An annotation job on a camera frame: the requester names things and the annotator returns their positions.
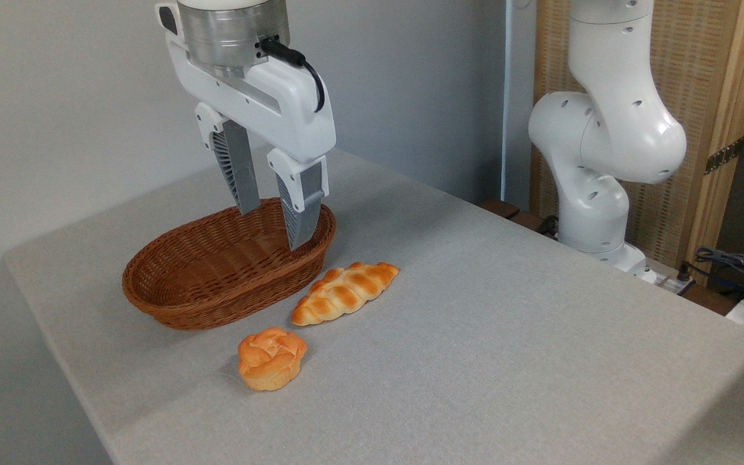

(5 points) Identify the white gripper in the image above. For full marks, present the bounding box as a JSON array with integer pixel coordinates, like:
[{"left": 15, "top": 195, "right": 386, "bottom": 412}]
[{"left": 155, "top": 1, "right": 338, "bottom": 251}]

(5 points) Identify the long braided bread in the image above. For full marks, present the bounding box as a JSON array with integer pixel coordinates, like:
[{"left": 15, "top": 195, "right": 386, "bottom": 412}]
[{"left": 291, "top": 261, "right": 400, "bottom": 327}]

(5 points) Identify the brown wicker basket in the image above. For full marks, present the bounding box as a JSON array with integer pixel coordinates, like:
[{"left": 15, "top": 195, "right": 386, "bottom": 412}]
[{"left": 121, "top": 197, "right": 338, "bottom": 331}]

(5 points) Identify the round rose-shaped bread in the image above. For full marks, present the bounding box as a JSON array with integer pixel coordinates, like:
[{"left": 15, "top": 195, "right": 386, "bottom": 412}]
[{"left": 238, "top": 326, "right": 309, "bottom": 392}]

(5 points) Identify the woven wooden folding screen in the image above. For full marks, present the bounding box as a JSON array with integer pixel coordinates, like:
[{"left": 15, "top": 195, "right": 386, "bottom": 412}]
[{"left": 530, "top": 0, "right": 744, "bottom": 288}]

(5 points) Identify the black metal screen hinge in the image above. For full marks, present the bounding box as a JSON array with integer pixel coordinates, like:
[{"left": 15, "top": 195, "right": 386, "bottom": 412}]
[{"left": 705, "top": 137, "right": 744, "bottom": 175}]

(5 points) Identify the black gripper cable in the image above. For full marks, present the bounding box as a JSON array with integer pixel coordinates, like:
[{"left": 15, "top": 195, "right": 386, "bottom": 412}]
[{"left": 259, "top": 37, "right": 326, "bottom": 114}]

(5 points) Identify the grey cable bundle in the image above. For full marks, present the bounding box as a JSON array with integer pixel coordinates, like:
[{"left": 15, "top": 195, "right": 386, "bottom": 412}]
[{"left": 694, "top": 245, "right": 744, "bottom": 288}]

